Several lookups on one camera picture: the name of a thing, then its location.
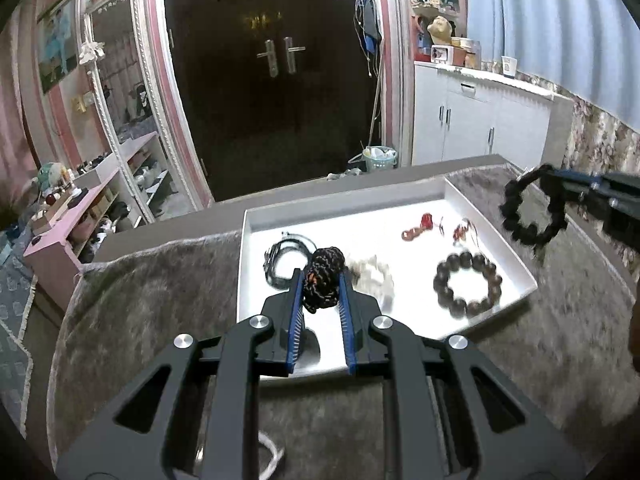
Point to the grey fuzzy table mat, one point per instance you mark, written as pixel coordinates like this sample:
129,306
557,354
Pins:
150,300

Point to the white bow ornament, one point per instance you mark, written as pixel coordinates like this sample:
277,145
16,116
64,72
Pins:
91,52

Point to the yellow plush toy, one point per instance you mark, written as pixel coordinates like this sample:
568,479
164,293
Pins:
440,30

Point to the dark entrance door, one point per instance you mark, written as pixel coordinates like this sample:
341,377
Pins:
275,120

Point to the blue curtain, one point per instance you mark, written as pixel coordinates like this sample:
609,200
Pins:
550,25

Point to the white cup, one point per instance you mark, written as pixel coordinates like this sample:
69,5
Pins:
509,66

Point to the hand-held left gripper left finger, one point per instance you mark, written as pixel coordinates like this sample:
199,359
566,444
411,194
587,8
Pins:
297,320

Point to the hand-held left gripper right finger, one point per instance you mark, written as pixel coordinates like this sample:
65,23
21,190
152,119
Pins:
347,320

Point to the green waste basket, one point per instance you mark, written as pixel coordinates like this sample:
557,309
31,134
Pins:
381,160

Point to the green plush toy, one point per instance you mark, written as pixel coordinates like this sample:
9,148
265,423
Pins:
51,172

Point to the blue hanging bag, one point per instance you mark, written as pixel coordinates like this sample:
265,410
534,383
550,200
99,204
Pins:
370,25

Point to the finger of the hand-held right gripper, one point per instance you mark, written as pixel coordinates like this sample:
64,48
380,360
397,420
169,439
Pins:
582,192
570,175

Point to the pink curtain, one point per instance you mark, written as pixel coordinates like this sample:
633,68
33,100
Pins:
17,120

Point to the white cabinet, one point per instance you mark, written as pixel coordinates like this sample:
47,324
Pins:
475,120

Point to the wall poster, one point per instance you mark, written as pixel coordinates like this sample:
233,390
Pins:
57,40

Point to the mop stick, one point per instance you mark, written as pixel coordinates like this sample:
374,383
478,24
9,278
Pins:
374,105

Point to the pink shelf unit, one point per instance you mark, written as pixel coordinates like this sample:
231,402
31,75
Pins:
55,240

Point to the small white box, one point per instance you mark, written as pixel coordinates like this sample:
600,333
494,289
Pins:
441,55

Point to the blue patterned floor rug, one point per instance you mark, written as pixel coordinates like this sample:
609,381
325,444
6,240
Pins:
15,320

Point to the white tray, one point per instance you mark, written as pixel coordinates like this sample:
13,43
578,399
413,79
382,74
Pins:
390,225

